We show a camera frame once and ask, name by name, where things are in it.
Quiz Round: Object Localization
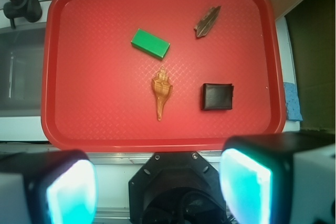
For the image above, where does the black clamp with hose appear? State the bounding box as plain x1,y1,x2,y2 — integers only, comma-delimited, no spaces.
3,0,43,29

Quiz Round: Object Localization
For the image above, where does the dark brown leather wallet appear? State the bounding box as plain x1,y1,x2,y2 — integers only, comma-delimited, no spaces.
201,83,234,111

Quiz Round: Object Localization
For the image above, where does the green rectangular block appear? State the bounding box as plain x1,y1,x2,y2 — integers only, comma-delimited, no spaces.
131,29,171,60

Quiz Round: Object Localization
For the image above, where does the red plastic tray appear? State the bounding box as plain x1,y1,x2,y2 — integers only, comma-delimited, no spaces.
41,0,286,152

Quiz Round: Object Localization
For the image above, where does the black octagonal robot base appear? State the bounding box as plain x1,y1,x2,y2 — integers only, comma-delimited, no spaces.
128,152,230,223

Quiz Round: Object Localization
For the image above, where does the grey metal bin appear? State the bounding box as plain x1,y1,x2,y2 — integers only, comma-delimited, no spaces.
1,27,45,117

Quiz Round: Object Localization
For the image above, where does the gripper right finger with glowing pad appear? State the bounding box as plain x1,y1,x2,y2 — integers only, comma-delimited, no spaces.
219,131,335,223

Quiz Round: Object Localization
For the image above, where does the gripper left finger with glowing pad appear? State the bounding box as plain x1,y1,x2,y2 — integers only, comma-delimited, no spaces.
1,150,98,223

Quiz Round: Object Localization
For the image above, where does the brown wood chip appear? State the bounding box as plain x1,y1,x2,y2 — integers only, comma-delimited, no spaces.
194,6,221,38

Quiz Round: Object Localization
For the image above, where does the orange conch shell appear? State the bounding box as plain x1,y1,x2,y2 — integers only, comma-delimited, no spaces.
151,67,173,121

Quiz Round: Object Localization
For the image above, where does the blue sponge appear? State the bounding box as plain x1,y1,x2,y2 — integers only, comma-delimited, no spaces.
283,82,303,122

